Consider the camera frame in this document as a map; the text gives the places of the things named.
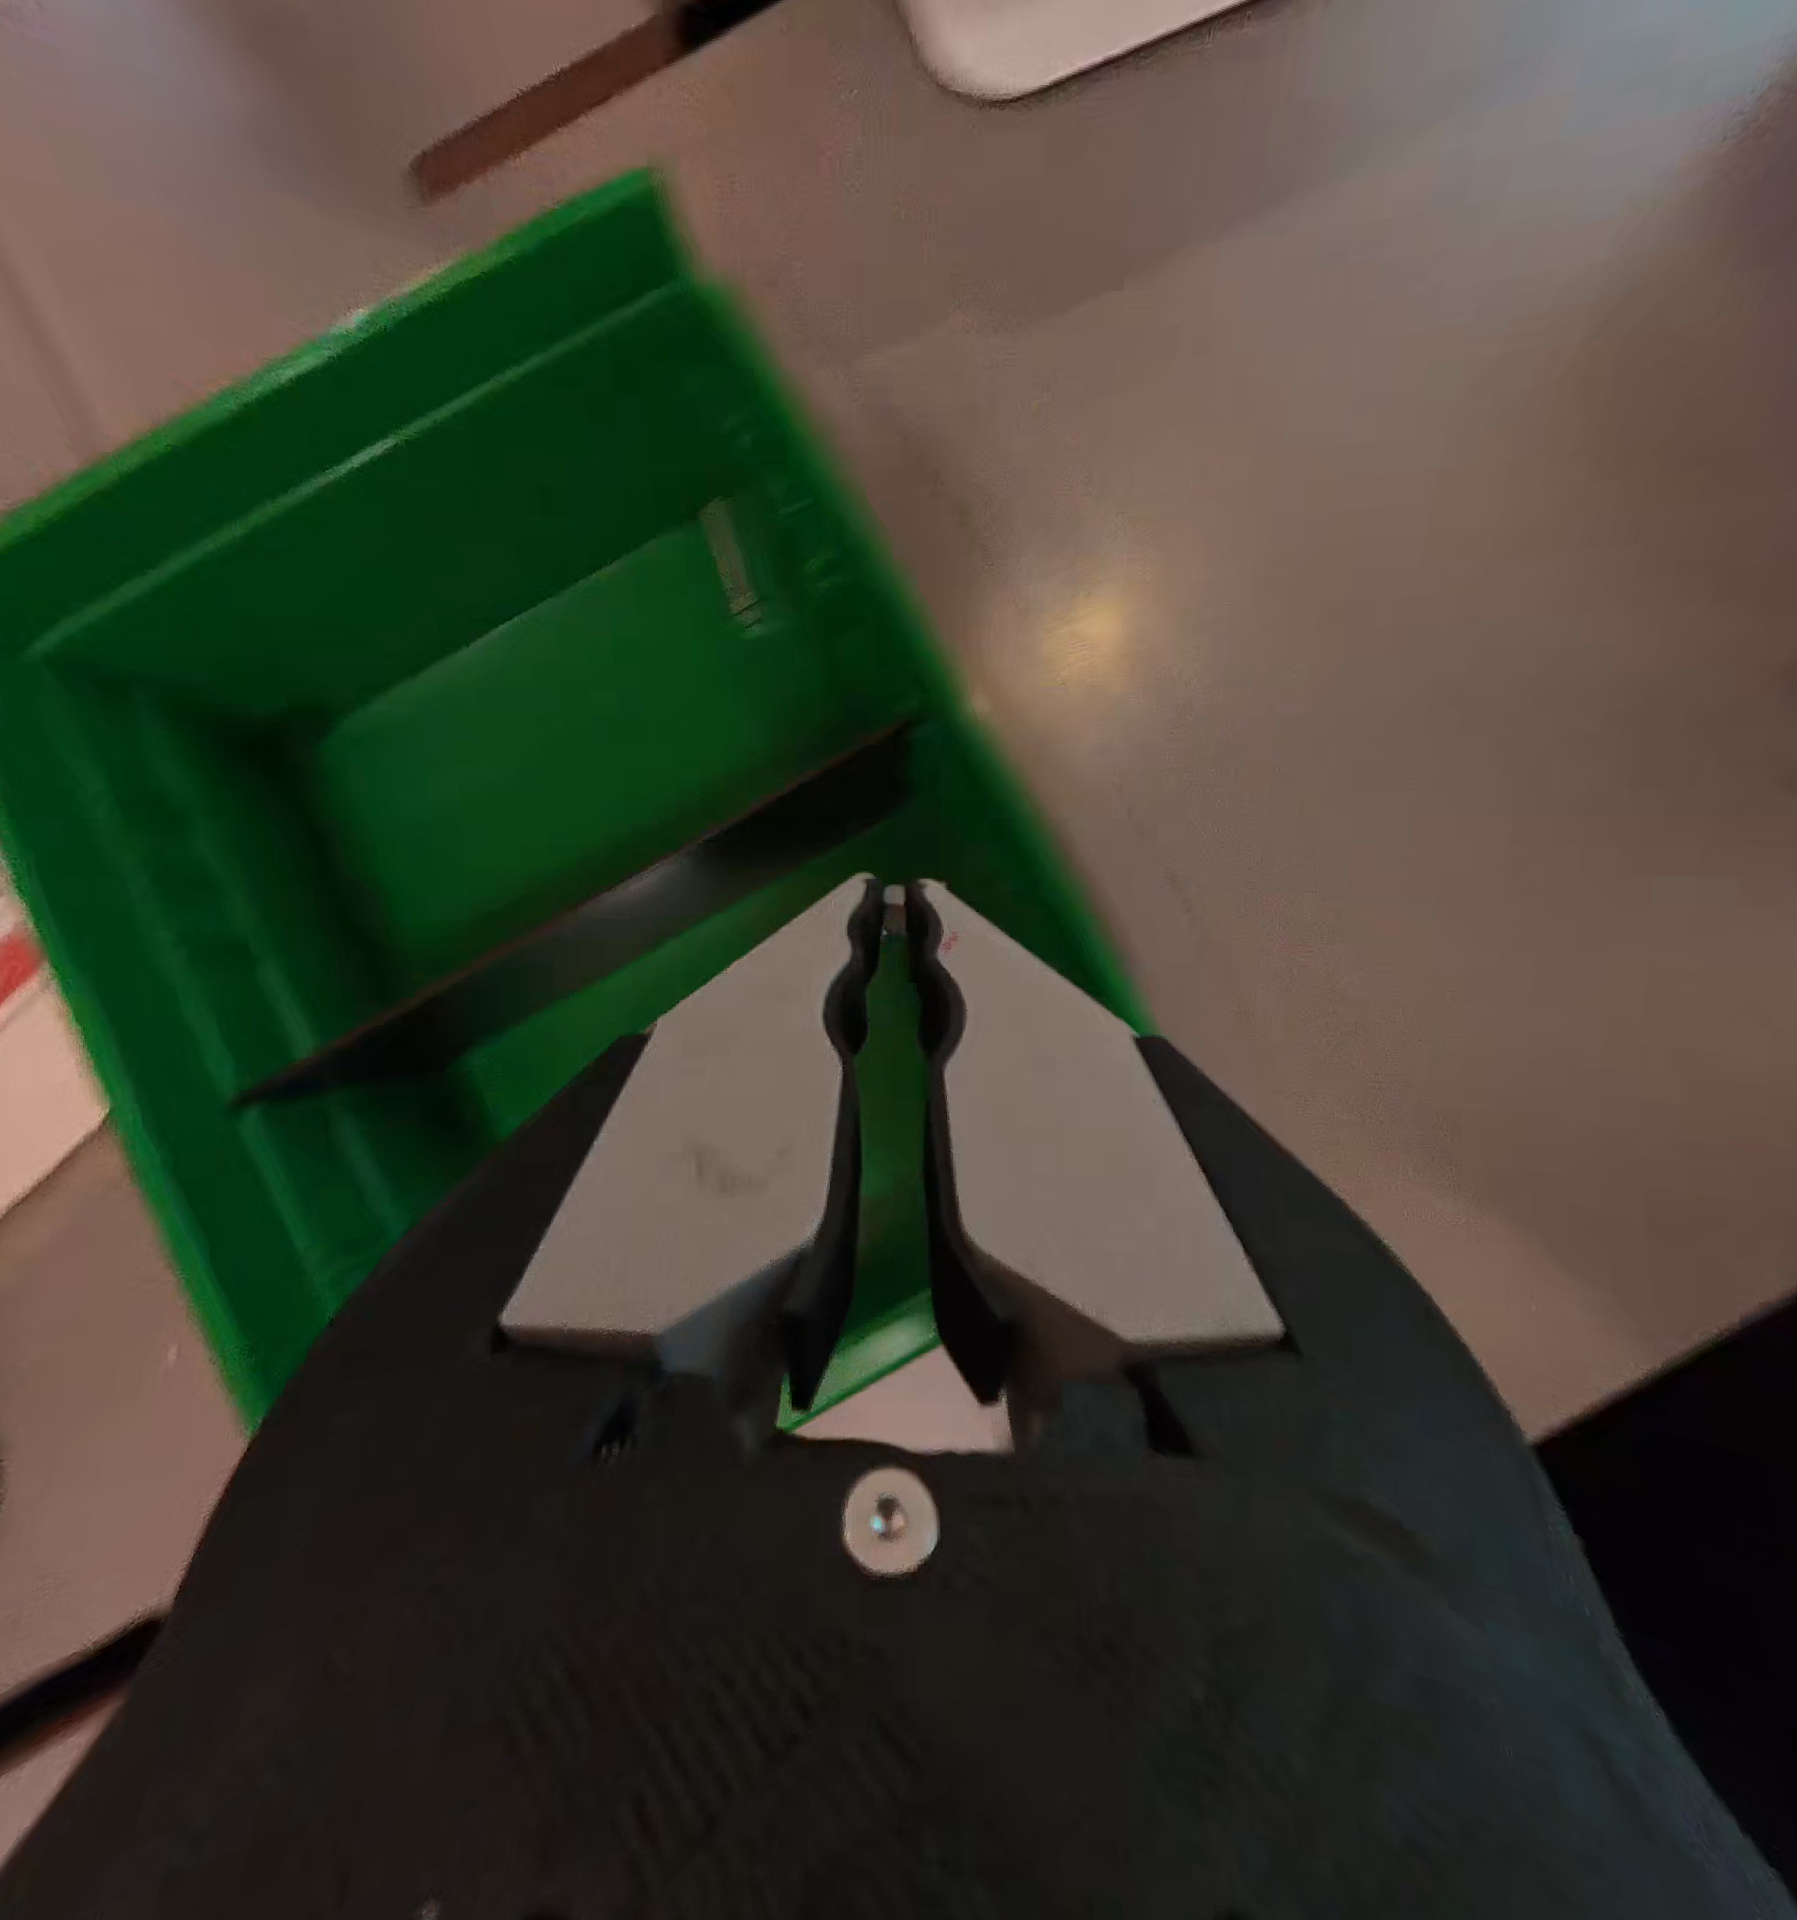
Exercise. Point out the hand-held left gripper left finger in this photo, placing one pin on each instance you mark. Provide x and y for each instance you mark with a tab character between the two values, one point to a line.
690	1171

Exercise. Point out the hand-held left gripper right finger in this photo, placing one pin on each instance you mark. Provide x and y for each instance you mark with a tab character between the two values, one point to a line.
1093	1141

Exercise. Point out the green plastic bin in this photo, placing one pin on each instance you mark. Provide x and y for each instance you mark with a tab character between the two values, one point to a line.
464	794

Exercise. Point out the black bin divider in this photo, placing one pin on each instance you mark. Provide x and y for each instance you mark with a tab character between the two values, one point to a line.
613	930

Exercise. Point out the small silver metal part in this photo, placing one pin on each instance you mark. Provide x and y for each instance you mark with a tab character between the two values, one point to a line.
726	563

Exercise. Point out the white stand base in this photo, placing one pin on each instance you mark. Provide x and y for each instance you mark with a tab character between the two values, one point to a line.
1019	39

